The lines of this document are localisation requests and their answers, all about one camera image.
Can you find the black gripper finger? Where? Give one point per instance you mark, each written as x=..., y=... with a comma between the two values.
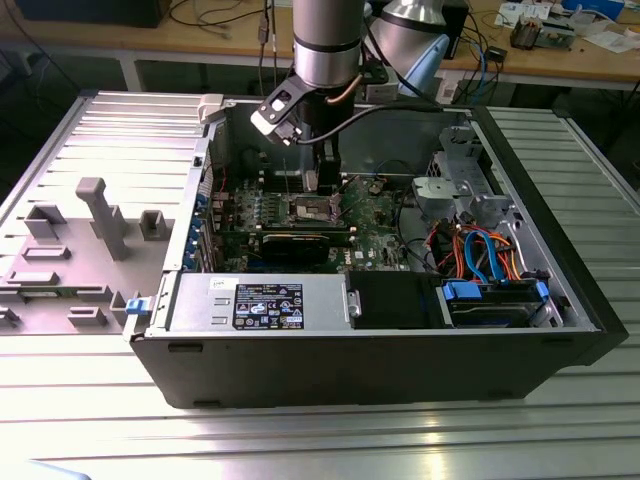
x=331, y=170

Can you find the silver CPU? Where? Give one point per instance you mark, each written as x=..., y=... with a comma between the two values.
x=312, y=182

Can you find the metal locking lever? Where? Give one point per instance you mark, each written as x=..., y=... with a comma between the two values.
x=347, y=200
x=287, y=177

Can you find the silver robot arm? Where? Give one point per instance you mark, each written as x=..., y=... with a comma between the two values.
x=325, y=60

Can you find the CPU socket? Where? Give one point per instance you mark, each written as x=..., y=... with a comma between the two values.
x=312, y=212

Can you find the coin battery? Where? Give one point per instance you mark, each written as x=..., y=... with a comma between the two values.
x=376, y=187

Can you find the green motherboard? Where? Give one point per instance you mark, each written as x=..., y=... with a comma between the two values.
x=370, y=235

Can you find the black graphics card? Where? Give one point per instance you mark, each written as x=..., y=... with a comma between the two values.
x=295, y=250

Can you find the metal drive cage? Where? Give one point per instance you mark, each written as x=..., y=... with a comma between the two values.
x=440, y=190

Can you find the silver power supply unit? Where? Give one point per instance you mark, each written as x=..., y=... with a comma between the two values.
x=270, y=305

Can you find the small black adapter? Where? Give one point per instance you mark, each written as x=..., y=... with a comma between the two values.
x=496, y=54

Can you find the wooden desk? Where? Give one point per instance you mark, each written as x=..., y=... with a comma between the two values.
x=150, y=37

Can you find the black PC case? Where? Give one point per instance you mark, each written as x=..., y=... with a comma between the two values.
x=350, y=370

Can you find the hard disk in blue carrier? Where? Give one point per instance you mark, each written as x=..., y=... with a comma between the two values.
x=492, y=314

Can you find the metal heatsink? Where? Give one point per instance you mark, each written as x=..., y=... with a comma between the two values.
x=525, y=32

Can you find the blue case latch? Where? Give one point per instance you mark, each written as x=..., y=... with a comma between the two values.
x=138, y=306

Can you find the black box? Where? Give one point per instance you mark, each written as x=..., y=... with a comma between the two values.
x=90, y=12

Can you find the blue box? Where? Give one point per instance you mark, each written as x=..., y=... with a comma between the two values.
x=592, y=7

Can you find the grey parts rack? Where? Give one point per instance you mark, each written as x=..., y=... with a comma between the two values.
x=65, y=295

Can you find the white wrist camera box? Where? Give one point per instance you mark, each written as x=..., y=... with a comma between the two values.
x=265, y=120

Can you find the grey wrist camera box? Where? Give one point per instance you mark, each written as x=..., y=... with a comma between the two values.
x=381, y=92

